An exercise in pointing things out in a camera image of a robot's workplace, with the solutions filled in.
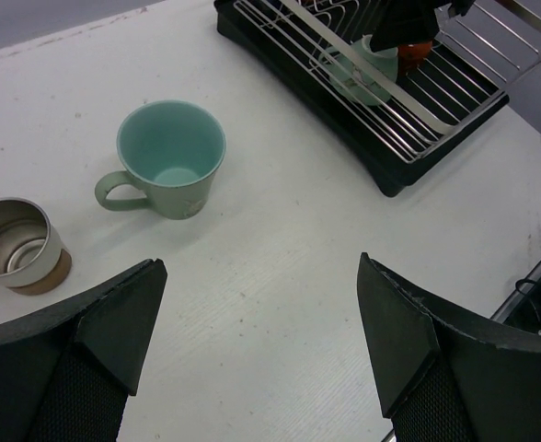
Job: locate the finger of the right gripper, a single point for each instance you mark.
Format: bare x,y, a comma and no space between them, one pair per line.
404,22

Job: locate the wire dish rack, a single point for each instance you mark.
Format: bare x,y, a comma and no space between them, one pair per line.
500,39

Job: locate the steel cup with cork base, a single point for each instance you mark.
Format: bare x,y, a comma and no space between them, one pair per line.
33,257

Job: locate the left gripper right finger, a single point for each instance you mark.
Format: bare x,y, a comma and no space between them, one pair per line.
443,372

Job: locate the pale green mug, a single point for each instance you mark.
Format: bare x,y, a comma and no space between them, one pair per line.
171,151
351,81

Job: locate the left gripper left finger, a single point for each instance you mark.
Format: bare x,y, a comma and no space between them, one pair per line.
67,370

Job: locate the red glazed round cup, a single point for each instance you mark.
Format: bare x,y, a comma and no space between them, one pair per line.
412,56

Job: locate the black drip tray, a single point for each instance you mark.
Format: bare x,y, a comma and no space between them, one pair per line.
394,144

